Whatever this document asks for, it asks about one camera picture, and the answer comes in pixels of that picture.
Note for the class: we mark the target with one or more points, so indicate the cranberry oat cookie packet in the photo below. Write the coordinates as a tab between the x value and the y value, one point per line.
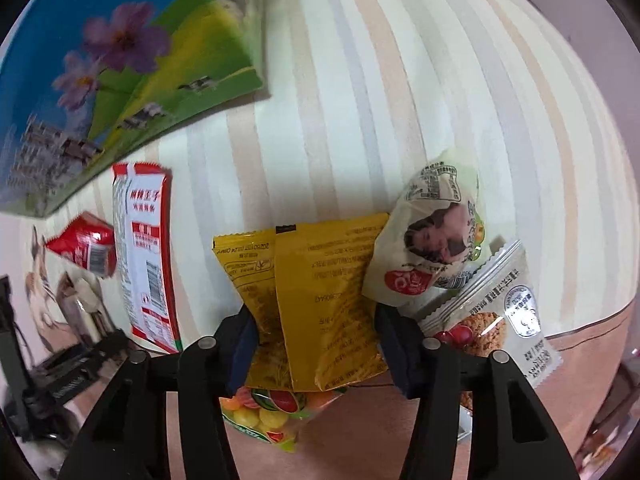
497	310

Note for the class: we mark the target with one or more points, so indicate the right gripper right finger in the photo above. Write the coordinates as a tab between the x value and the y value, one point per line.
513	435

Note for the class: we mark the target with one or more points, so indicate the yellow fruit candy bag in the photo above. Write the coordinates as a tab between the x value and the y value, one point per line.
316	338

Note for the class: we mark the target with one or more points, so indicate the red triangular snack packet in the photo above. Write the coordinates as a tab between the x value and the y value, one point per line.
87	242

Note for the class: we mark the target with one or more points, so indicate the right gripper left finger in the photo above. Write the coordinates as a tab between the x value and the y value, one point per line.
125	434

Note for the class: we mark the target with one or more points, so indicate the cardboard milk box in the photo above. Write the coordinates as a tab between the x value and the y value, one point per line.
86	82

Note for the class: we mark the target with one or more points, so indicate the cream chicken foot packet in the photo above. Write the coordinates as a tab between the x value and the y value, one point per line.
435	237

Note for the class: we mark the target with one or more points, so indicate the red white long packet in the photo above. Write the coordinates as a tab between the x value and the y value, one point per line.
141	208

